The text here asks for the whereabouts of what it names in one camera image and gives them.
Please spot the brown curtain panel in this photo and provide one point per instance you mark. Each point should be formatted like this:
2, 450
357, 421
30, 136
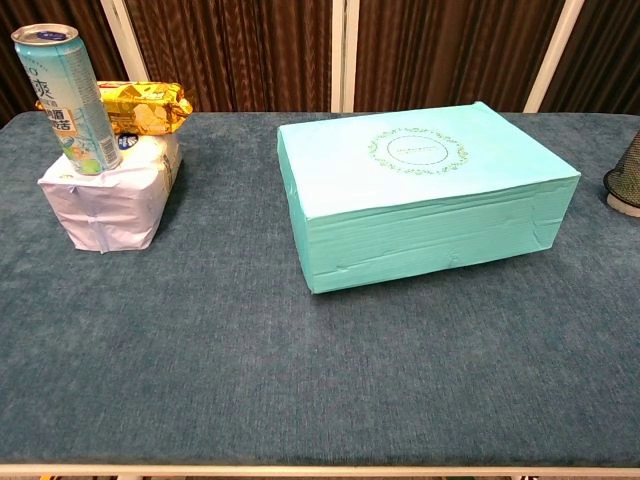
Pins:
450, 50
610, 50
225, 50
30, 10

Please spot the black mesh cylinder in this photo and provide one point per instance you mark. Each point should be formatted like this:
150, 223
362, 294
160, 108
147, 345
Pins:
627, 180

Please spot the light blue beverage can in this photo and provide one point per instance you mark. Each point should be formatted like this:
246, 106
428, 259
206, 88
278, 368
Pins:
75, 110

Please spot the white partition post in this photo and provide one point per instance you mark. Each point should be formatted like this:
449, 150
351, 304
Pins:
556, 50
345, 50
125, 40

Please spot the golden snack packet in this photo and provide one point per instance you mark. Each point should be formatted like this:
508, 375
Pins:
145, 110

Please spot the blue table cloth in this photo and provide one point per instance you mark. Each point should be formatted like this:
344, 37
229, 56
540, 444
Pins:
250, 375

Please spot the light blue shoe box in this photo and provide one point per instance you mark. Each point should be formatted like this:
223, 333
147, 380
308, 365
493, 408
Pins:
430, 240

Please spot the white tissue pack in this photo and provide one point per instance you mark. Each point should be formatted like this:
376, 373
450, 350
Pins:
115, 210

